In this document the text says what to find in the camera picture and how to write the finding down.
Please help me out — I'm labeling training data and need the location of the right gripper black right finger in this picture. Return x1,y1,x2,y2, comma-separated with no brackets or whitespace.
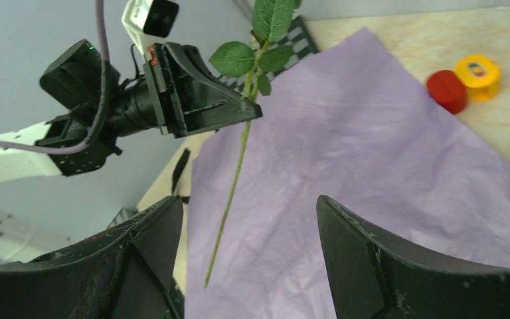
316,195,510,318

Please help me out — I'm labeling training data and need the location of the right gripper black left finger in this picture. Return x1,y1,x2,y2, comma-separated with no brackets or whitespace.
0,196,185,318

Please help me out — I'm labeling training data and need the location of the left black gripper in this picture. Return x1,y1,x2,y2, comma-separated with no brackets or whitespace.
114,43,263,138

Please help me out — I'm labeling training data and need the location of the pink rose flower stem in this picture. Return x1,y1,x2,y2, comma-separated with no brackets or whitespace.
203,0,302,290

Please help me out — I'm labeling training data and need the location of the pink and purple wrapping paper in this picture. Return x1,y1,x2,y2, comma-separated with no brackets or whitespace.
185,29,510,318

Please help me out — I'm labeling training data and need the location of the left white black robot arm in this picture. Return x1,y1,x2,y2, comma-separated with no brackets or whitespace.
0,40,262,183

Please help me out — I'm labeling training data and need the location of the black and white checkerboard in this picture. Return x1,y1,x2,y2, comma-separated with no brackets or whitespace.
216,15,320,93

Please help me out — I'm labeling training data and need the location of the red toy block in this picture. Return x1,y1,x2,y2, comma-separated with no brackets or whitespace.
426,70,468,115

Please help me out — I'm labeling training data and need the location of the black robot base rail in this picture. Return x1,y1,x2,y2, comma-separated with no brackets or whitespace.
106,207,139,229

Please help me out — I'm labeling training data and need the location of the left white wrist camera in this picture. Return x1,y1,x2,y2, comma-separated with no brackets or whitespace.
122,0,179,55

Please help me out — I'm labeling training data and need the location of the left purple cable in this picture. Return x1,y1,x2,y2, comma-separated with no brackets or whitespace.
0,0,112,156

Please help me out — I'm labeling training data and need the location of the yellow toy ring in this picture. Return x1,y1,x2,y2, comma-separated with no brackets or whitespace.
454,54,502,104

